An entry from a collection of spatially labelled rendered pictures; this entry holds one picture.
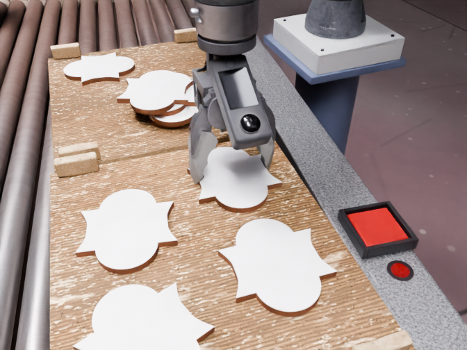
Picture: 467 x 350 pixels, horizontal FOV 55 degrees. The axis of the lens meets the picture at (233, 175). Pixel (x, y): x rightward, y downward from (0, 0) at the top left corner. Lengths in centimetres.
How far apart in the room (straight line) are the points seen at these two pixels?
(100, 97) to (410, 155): 182
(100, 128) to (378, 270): 49
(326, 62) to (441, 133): 164
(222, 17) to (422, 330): 41
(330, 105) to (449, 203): 110
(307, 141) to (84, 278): 43
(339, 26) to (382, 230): 65
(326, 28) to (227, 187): 63
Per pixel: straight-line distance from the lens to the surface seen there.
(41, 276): 60
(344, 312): 52
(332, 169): 72
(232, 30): 53
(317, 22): 117
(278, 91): 92
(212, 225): 59
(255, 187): 63
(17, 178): 76
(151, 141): 74
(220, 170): 66
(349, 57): 113
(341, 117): 127
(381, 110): 277
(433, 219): 210
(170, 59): 101
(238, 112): 52
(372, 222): 63
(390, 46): 119
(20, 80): 107
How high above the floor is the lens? 136
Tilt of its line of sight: 39 degrees down
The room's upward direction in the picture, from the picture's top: straight up
